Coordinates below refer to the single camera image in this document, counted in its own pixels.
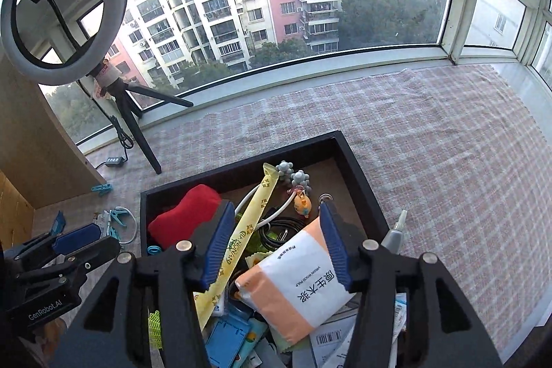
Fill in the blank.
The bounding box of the white cable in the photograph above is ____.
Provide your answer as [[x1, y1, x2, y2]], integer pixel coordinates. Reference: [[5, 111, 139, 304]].
[[235, 180, 303, 231]]

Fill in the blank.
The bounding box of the black cable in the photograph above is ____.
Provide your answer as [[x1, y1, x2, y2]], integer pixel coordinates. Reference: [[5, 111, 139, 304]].
[[248, 206, 311, 252]]

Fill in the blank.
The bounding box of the black container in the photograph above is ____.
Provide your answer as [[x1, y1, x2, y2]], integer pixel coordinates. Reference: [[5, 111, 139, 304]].
[[140, 130, 406, 368]]

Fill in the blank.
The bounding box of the black tripod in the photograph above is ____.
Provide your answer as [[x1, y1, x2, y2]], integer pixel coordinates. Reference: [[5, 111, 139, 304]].
[[86, 62, 195, 175]]

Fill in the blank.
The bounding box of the orange white tissue pack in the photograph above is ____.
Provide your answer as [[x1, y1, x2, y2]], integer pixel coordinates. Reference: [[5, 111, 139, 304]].
[[234, 215, 358, 345]]

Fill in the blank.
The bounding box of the long yellow paper packet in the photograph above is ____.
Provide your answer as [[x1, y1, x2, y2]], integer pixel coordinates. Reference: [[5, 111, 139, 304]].
[[193, 162, 279, 332]]

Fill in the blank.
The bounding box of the wooden board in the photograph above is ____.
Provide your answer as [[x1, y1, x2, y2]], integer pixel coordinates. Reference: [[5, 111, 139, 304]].
[[0, 53, 106, 209]]

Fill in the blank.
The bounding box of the tripod with ring light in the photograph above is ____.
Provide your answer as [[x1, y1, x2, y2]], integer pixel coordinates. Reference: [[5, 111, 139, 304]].
[[88, 79, 134, 170], [39, 0, 552, 145]]

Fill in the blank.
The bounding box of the grey tube with cap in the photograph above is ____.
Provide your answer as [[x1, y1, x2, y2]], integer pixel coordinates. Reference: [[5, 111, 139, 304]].
[[382, 209, 408, 252]]

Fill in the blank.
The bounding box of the red cloth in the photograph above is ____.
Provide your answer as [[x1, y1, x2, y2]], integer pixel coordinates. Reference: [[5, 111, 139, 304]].
[[147, 184, 223, 250]]

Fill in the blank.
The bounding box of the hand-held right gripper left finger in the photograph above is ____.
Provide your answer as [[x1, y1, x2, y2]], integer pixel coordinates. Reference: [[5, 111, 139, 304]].
[[52, 199, 236, 368]]

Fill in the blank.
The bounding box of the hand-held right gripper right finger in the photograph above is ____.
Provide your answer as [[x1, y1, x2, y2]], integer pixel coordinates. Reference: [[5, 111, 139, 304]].
[[318, 201, 503, 368]]

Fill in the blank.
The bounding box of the white barcode label packet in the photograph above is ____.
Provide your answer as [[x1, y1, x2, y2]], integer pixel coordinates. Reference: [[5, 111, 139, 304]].
[[309, 318, 361, 368]]

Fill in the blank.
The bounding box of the teal hand cream tube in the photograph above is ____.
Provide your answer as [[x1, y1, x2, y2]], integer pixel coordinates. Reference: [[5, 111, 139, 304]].
[[233, 318, 269, 368]]

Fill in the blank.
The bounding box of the teal clip with white ring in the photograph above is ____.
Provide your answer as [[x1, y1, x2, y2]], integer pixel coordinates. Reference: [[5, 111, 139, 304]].
[[97, 206, 139, 247]]

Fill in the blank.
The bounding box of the yellow green mesh item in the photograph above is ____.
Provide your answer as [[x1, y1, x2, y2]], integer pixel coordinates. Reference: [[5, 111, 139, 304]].
[[148, 310, 164, 350]]

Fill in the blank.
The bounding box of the orange doll keychain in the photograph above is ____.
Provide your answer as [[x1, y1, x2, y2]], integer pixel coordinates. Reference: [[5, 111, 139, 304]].
[[293, 189, 312, 219]]

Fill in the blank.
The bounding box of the ring light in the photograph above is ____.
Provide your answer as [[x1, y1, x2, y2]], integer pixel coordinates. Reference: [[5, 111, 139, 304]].
[[0, 0, 130, 86]]

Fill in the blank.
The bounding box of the blue phone stand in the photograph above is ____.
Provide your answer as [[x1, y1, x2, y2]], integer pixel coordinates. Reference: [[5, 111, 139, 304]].
[[205, 315, 253, 368]]

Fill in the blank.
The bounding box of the small blue plastic piece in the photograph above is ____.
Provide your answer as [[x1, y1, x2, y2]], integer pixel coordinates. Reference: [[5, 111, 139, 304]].
[[51, 210, 66, 239]]

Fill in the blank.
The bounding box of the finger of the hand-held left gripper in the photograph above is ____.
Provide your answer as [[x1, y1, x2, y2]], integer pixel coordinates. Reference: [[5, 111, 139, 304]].
[[13, 236, 121, 296], [0, 223, 102, 265]]

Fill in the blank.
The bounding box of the pink plaid cloth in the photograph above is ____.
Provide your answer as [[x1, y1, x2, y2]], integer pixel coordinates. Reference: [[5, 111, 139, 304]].
[[32, 64, 552, 330]]

